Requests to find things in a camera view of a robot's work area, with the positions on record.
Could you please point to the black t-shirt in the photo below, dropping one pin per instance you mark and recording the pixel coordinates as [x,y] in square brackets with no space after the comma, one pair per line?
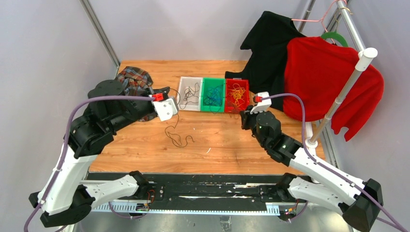
[268,40]

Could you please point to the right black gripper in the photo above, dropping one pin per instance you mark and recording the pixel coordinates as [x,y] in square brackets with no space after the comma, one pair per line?
[245,116]

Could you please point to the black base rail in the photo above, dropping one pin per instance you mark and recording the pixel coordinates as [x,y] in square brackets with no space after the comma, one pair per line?
[214,192]

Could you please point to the plaid flannel shirt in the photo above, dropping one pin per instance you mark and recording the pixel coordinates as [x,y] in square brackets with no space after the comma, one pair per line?
[134,80]

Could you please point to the white plastic bin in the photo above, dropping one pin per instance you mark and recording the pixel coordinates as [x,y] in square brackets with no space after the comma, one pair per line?
[190,93]

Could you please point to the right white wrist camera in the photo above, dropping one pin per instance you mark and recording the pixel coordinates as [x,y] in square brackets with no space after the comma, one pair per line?
[261,105]

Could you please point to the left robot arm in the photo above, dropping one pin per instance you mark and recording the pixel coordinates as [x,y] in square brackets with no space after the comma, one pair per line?
[65,200]

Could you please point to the green plastic bin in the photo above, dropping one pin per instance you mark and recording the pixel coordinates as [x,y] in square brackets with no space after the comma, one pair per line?
[213,95]

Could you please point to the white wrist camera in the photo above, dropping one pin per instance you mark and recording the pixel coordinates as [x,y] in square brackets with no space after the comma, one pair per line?
[261,105]
[165,108]

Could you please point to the green hanger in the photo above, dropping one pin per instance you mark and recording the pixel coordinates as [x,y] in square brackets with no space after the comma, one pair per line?
[335,36]

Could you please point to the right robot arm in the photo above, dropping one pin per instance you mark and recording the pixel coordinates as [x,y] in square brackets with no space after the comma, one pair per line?
[356,200]

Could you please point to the red sweater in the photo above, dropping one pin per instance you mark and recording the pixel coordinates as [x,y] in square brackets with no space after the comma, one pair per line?
[316,71]

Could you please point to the red plastic bin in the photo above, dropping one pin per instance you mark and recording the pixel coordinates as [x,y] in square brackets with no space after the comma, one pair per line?
[236,95]

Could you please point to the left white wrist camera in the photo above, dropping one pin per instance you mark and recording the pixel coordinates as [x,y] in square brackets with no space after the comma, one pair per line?
[165,108]

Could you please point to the pink wire hanger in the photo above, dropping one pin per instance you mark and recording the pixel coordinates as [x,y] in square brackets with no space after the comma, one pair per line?
[339,6]

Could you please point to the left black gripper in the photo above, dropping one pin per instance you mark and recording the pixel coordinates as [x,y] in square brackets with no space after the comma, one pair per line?
[166,90]

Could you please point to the white clothes rack pole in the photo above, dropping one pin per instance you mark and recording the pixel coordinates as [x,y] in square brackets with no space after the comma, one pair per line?
[366,56]

